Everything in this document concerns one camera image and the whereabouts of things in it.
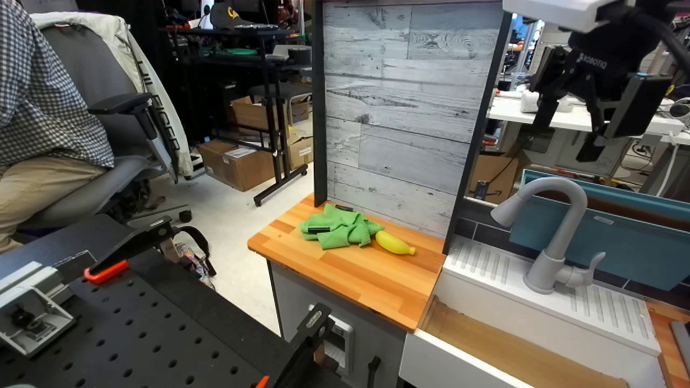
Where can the flat cardboard box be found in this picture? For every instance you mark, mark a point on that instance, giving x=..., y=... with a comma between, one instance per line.
x=233, y=164

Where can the grey kitchen tap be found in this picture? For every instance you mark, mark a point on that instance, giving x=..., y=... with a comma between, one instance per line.
x=557, y=253

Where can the wooden countertop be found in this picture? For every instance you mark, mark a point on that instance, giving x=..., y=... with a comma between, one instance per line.
x=358, y=276

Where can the white sink basin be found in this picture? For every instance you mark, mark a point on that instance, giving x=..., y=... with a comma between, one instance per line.
x=504, y=287

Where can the teal panel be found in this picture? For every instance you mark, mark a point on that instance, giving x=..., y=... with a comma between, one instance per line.
x=632, y=241

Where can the black clamp with orange tip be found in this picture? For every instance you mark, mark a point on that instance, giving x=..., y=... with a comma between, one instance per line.
x=304, y=349

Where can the tall cardboard box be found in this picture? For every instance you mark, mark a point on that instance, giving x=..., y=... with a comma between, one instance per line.
x=252, y=113

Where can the grey wood-pattern back panel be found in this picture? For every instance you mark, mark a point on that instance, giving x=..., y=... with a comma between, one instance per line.
x=402, y=108

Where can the grey cabinet under countertop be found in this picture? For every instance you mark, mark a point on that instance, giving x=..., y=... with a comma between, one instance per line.
x=375, y=341

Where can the dark cap with yellow logo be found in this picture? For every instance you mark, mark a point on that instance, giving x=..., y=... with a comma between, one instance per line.
x=226, y=15

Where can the grey office chair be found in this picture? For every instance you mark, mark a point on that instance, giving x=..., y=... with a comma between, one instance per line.
x=101, y=181

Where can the green cloth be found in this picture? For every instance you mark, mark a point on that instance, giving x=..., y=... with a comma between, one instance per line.
x=342, y=229

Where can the white background table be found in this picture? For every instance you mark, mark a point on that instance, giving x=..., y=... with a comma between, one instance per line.
x=568, y=119

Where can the yellow banana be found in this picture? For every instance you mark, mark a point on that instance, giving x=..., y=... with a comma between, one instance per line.
x=394, y=245

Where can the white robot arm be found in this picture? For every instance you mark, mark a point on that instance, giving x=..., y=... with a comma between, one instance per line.
x=557, y=11

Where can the aluminium bracket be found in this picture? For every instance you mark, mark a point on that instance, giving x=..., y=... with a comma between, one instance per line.
x=30, y=321

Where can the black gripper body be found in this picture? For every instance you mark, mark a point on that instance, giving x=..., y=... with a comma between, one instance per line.
x=606, y=57

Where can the white round object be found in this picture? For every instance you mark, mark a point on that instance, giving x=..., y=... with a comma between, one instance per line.
x=530, y=102

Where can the grey-framed wrist camera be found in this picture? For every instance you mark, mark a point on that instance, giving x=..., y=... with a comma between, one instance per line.
x=640, y=106

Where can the wooden counter beside sink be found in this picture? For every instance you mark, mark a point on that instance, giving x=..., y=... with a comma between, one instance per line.
x=671, y=345

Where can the seated person in checked shirt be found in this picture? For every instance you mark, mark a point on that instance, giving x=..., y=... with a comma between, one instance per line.
x=35, y=108

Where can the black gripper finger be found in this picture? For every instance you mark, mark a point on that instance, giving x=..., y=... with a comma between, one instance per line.
x=594, y=132
x=546, y=104

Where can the black metal desk stand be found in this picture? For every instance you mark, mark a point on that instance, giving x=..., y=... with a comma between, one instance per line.
x=270, y=108

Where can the white cover on chair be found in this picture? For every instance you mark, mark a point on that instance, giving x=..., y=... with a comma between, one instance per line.
x=148, y=68

